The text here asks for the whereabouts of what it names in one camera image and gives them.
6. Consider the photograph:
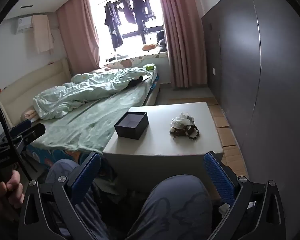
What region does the person's left hand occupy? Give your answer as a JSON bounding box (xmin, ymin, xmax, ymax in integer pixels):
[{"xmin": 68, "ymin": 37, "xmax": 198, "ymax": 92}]
[{"xmin": 0, "ymin": 171, "xmax": 25, "ymax": 222}]

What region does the pink pillow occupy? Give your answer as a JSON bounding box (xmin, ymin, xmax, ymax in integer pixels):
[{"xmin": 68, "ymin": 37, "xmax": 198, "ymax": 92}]
[{"xmin": 21, "ymin": 106, "xmax": 40, "ymax": 122}]

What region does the dark grey wardrobe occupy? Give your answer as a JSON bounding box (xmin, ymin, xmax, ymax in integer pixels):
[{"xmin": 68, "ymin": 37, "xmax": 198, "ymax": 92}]
[{"xmin": 201, "ymin": 0, "xmax": 300, "ymax": 205}]

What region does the beige padded headboard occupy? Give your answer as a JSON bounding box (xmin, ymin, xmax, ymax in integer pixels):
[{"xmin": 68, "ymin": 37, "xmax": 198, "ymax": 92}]
[{"xmin": 0, "ymin": 58, "xmax": 72, "ymax": 128}]

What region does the light green quilt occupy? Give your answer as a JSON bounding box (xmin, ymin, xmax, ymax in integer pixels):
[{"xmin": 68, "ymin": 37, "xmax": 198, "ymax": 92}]
[{"xmin": 33, "ymin": 67, "xmax": 153, "ymax": 120}]

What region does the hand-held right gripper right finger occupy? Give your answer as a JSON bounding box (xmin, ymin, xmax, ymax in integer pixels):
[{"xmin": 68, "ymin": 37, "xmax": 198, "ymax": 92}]
[{"xmin": 203, "ymin": 151, "xmax": 291, "ymax": 240}]

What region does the dark plush toy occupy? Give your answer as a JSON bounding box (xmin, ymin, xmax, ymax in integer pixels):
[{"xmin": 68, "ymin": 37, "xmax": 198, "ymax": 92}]
[{"xmin": 155, "ymin": 30, "xmax": 167, "ymax": 53}]

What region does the person's left leg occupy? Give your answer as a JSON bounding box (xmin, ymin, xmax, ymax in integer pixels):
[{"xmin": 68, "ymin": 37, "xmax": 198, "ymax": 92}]
[{"xmin": 43, "ymin": 158, "xmax": 111, "ymax": 240}]

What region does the black garment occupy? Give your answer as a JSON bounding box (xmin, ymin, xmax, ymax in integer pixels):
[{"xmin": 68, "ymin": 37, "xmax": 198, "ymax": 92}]
[{"xmin": 128, "ymin": 76, "xmax": 143, "ymax": 88}]

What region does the pink curtain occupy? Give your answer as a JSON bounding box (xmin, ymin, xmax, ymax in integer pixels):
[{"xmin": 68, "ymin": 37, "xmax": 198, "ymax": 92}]
[
  {"xmin": 154, "ymin": 0, "xmax": 207, "ymax": 89},
  {"xmin": 57, "ymin": 0, "xmax": 102, "ymax": 77}
]

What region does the white fabric flower accessory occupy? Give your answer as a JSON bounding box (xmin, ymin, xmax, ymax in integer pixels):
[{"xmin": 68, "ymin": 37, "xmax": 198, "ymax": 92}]
[{"xmin": 171, "ymin": 112, "xmax": 194, "ymax": 128}]

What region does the white air conditioner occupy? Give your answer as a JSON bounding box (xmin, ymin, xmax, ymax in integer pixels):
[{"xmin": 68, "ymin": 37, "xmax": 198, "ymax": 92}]
[{"xmin": 14, "ymin": 15, "xmax": 59, "ymax": 34}]

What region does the printed window seat cushion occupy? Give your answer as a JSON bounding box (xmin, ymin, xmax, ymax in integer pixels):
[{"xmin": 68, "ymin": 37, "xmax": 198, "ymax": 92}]
[{"xmin": 105, "ymin": 51, "xmax": 169, "ymax": 71}]

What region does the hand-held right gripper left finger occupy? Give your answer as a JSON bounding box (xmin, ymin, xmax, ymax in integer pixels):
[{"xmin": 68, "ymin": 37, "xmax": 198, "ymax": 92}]
[{"xmin": 18, "ymin": 151, "xmax": 101, "ymax": 240}]

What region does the black box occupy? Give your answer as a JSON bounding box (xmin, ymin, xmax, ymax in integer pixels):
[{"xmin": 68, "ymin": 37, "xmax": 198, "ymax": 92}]
[{"xmin": 114, "ymin": 112, "xmax": 149, "ymax": 140}]

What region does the beige hanging towel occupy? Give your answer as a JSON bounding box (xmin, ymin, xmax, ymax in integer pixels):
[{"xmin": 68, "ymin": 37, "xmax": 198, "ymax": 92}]
[{"xmin": 31, "ymin": 14, "xmax": 55, "ymax": 54}]

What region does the white leather table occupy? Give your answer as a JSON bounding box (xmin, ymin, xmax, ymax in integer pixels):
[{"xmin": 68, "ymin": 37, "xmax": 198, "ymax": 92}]
[{"xmin": 103, "ymin": 102, "xmax": 224, "ymax": 182}]

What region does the window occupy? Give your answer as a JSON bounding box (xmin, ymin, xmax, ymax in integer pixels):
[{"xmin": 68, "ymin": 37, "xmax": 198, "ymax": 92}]
[{"xmin": 88, "ymin": 0, "xmax": 166, "ymax": 58}]

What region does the dark hanging garment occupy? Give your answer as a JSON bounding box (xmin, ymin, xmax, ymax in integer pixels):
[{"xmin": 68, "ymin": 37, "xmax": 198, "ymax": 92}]
[
  {"xmin": 104, "ymin": 1, "xmax": 124, "ymax": 51},
  {"xmin": 122, "ymin": 0, "xmax": 137, "ymax": 25},
  {"xmin": 132, "ymin": 0, "xmax": 157, "ymax": 33}
]

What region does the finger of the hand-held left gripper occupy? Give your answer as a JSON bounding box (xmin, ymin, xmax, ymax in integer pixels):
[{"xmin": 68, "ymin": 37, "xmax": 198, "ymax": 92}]
[
  {"xmin": 11, "ymin": 119, "xmax": 32, "ymax": 134},
  {"xmin": 20, "ymin": 123, "xmax": 46, "ymax": 143}
]

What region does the green bed sheet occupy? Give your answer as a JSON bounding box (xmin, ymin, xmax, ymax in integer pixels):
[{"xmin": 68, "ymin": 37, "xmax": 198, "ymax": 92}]
[{"xmin": 31, "ymin": 76, "xmax": 160, "ymax": 155}]

